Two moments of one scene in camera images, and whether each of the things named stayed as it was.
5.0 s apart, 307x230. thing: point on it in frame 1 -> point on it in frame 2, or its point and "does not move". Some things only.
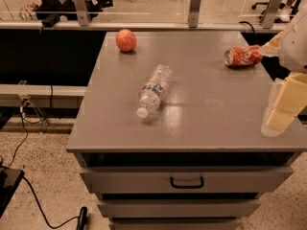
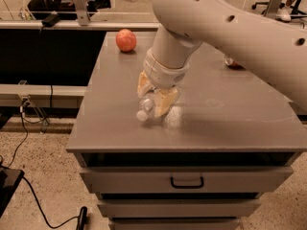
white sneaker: [284, 13] does not move
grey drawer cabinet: [201, 161] does not move
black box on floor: [10, 181] does not move
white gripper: [295, 50] -> [163, 74]
